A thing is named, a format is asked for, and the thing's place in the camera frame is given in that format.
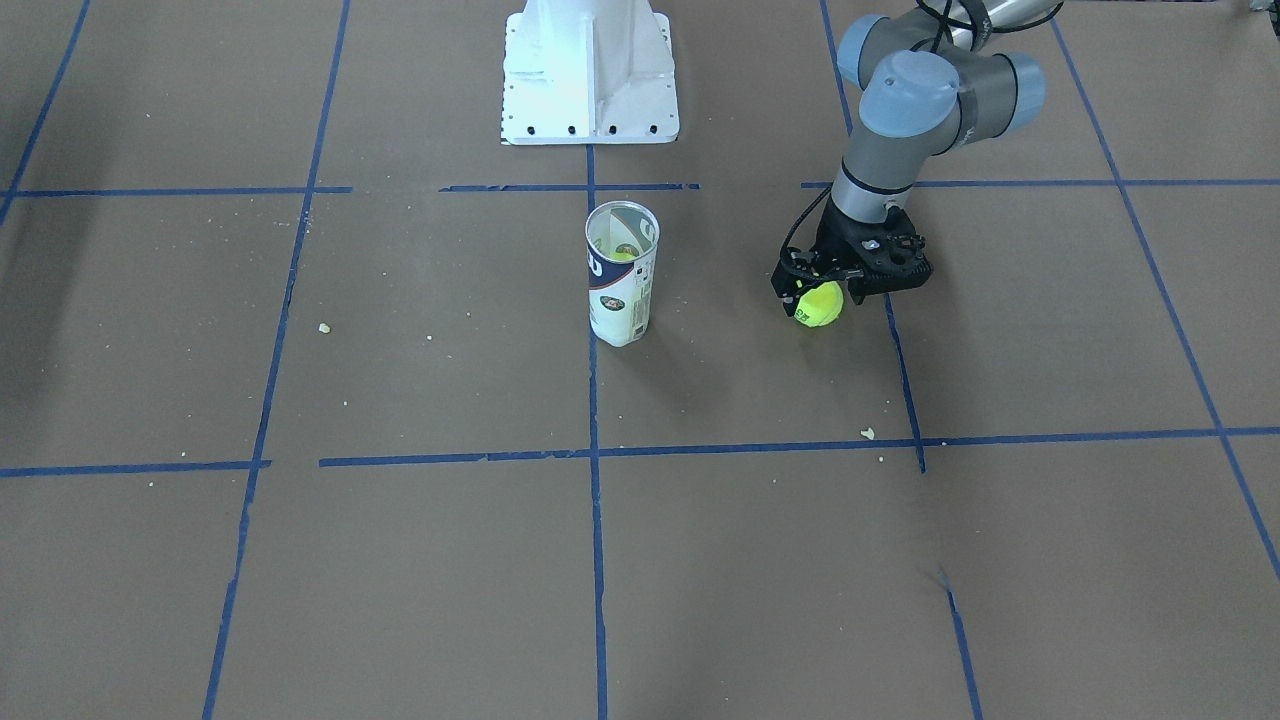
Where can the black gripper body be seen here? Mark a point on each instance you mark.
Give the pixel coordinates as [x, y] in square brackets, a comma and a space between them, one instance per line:
[832, 244]

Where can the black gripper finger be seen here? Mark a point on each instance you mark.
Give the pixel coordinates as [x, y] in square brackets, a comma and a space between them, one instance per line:
[790, 281]
[866, 283]

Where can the yellow-green tennis ball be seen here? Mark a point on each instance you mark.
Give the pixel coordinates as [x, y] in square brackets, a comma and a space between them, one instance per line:
[820, 305]

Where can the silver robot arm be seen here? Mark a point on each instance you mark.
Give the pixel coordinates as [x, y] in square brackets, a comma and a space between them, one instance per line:
[926, 88]

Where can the white tennis ball can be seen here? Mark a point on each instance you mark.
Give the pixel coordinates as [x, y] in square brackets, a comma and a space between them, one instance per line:
[620, 294]

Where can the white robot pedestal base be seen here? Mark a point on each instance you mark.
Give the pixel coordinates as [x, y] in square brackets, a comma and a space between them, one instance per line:
[579, 72]

